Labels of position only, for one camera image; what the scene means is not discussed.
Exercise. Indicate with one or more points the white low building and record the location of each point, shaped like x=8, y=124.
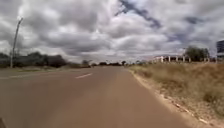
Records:
x=171, y=59

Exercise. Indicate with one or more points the sandy gravel verge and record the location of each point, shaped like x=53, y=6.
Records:
x=173, y=101

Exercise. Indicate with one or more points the street lamp pole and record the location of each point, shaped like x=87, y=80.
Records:
x=14, y=43

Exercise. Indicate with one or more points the broad green tree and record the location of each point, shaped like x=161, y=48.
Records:
x=196, y=53

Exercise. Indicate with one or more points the grass verge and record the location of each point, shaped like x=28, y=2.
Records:
x=30, y=69

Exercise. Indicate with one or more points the row of dark trees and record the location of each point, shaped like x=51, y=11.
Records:
x=40, y=60

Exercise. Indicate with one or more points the dry yellow grass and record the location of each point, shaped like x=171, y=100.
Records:
x=193, y=80

